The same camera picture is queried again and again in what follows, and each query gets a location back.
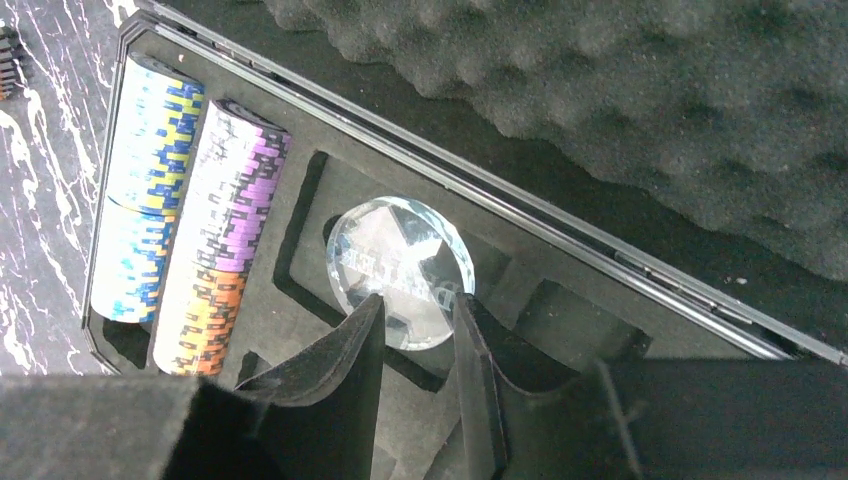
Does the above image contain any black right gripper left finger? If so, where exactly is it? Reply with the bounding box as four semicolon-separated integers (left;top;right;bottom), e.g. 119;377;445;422
1;295;384;479

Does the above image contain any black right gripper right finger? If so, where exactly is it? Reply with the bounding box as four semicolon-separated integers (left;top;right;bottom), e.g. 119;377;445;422
454;294;847;479

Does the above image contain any purple poker chip stack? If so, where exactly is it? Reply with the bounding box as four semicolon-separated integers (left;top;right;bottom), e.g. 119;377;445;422
174;98;292;273

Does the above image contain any clear acrylic button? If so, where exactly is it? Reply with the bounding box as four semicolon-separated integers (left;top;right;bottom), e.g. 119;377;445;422
326;196;476;351

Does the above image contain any yellow blue poker chip stack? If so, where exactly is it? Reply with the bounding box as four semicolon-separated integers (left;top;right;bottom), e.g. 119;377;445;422
106;52;205;215

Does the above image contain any small orange black brush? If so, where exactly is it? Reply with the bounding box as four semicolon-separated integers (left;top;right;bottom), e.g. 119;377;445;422
1;26;23;101

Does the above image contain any black poker set case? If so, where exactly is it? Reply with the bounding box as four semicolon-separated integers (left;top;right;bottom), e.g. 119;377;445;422
82;1;847;479

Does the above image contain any orange grey poker chip stack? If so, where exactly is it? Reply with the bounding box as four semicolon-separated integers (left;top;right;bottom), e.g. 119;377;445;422
152;260;247;376

